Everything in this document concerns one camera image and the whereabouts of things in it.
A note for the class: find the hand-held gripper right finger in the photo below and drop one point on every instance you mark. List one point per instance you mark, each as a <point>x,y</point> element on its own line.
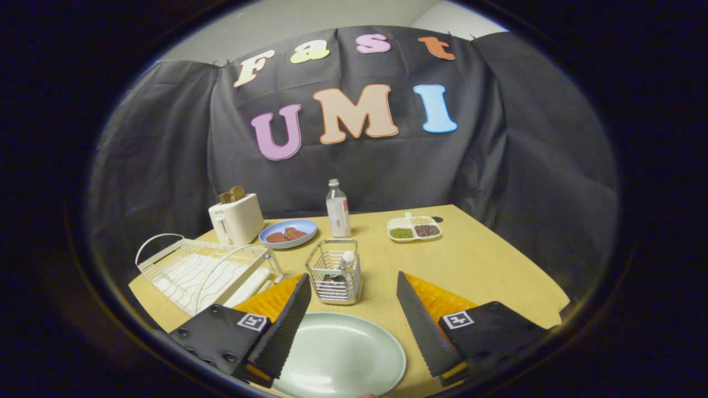
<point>423,326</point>

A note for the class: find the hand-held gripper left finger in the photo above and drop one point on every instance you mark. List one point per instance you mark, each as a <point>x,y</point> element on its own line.
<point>287,326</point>

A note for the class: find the pale green plate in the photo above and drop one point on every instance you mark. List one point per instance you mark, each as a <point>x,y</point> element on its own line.
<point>343,356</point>

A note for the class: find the blue plate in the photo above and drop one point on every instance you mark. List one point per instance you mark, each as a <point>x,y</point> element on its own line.
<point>301,225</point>

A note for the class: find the reddish brown meat piece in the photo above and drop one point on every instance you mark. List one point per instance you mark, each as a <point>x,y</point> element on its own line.
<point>295,233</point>
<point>275,237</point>

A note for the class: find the pile of green beans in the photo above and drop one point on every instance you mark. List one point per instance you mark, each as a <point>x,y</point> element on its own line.
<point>401,233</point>

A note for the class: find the pile of dark red beans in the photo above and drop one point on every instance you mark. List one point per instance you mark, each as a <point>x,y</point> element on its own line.
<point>427,230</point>

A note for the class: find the white divided tray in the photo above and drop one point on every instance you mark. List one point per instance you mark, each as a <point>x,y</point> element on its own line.
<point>398,223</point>

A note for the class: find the white toaster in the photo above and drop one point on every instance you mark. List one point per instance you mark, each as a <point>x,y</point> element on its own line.
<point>239,221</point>

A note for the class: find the clear plastic bottle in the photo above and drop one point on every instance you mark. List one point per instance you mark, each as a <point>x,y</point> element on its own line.
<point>338,213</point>

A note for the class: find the brown bread slice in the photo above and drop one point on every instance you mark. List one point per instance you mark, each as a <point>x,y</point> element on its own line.
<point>233,194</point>

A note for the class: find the black backdrop cloth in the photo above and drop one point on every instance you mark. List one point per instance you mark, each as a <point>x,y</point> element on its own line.
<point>498,166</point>

